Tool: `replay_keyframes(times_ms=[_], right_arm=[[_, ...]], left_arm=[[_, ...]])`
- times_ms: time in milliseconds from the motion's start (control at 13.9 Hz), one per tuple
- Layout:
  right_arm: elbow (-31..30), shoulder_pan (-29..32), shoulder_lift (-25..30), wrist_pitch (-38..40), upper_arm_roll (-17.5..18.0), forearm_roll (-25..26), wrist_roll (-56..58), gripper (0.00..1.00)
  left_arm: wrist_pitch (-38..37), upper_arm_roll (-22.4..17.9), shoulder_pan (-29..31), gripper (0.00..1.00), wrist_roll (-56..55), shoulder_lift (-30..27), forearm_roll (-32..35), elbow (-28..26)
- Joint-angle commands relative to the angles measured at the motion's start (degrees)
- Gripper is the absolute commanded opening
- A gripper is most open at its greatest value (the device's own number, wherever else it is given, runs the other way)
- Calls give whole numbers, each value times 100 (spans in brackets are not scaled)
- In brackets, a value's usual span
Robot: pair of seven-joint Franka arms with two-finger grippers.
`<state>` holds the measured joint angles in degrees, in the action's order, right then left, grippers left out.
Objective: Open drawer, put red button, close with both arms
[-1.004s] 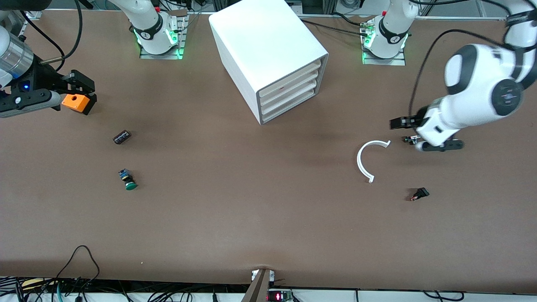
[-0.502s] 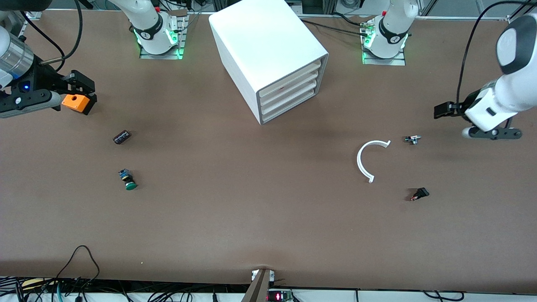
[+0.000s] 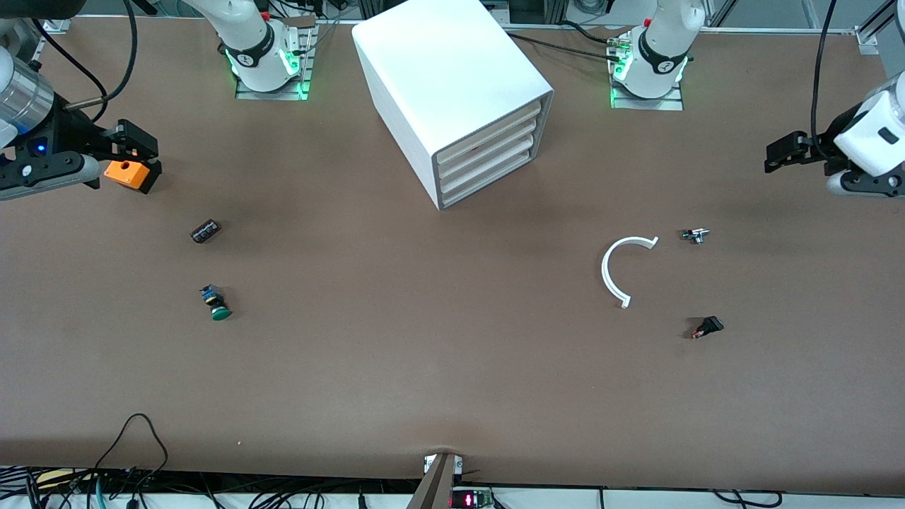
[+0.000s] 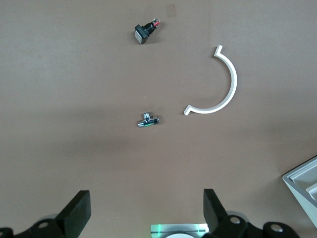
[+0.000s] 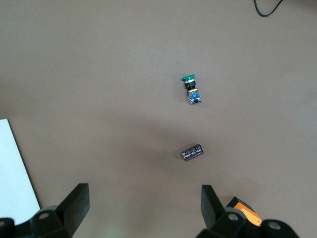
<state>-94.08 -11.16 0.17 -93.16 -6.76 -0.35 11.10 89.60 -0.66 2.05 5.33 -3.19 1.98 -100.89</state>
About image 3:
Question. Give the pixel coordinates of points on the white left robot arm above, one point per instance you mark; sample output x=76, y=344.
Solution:
x=661, y=56

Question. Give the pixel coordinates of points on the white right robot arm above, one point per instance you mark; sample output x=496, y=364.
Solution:
x=258, y=49

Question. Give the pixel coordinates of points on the device with red display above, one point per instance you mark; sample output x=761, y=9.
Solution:
x=470, y=500

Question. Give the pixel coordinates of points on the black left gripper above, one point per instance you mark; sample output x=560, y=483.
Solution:
x=824, y=136

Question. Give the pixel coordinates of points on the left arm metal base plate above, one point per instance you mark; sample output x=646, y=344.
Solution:
x=647, y=103

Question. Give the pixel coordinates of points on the orange button box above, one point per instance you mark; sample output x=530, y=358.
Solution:
x=126, y=175

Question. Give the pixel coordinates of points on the white drawer cabinet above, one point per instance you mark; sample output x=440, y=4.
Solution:
x=438, y=63

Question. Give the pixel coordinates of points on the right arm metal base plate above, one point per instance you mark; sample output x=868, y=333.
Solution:
x=311, y=63

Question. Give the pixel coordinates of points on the white curved plastic arc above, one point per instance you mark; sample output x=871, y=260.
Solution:
x=605, y=272

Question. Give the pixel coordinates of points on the green push button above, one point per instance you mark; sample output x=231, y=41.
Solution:
x=215, y=304

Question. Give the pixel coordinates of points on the small metal key switch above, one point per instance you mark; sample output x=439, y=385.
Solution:
x=696, y=235

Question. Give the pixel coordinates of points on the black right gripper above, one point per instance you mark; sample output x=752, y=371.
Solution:
x=65, y=130

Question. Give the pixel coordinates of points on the camera mount post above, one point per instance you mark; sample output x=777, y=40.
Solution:
x=435, y=488

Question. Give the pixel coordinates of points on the small black switch block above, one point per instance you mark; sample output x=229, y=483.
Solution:
x=205, y=231

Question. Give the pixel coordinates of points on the black rocker switch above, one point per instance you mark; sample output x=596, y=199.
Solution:
x=708, y=326

